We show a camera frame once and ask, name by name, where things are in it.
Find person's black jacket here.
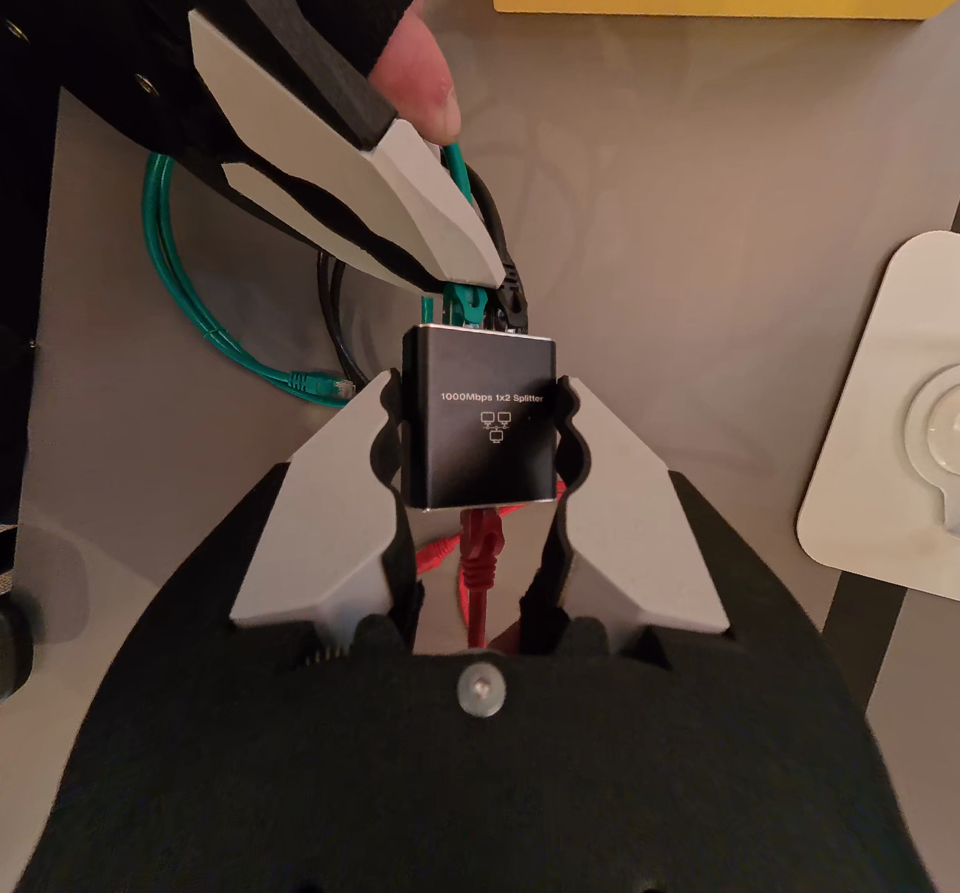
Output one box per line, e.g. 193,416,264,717
0,86,65,701

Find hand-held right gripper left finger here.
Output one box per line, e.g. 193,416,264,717
228,368,421,648

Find red ethernet cable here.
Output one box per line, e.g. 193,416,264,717
414,480,569,651

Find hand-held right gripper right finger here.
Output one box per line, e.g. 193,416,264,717
534,375,733,656

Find black ethernet splitter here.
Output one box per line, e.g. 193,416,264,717
401,323,561,512

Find person's left hand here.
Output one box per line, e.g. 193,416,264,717
258,0,464,146

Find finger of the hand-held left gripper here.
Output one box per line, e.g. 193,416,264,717
221,158,453,299
187,8,508,288

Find green ethernet cable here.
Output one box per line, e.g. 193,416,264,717
142,141,496,409

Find black ethernet cable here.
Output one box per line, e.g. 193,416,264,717
316,161,531,389

